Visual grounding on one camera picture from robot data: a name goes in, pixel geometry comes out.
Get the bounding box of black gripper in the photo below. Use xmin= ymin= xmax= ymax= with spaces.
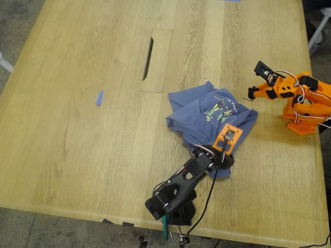
xmin=207 ymin=150 xmax=235 ymax=173

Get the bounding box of wooden cable hatch lid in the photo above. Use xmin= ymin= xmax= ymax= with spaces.
xmin=140 ymin=28 xmax=174 ymax=94

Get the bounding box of white chair leg frame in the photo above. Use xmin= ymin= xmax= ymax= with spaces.
xmin=307 ymin=7 xmax=331 ymax=51

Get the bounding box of blue printed T-shirt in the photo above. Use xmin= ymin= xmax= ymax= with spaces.
xmin=165 ymin=81 xmax=259 ymax=181

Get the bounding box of black camera cable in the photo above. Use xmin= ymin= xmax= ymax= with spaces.
xmin=186 ymin=139 xmax=230 ymax=237

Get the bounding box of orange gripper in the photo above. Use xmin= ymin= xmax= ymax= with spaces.
xmin=247 ymin=74 xmax=299 ymax=100

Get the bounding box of teal table clamp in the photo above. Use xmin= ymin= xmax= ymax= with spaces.
xmin=160 ymin=215 xmax=170 ymax=241

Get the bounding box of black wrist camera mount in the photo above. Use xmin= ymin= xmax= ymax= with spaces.
xmin=253 ymin=60 xmax=281 ymax=87

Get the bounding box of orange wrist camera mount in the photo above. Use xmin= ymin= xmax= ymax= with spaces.
xmin=212 ymin=122 xmax=244 ymax=156

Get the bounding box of black power cable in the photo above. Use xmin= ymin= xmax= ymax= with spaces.
xmin=306 ymin=233 xmax=331 ymax=248

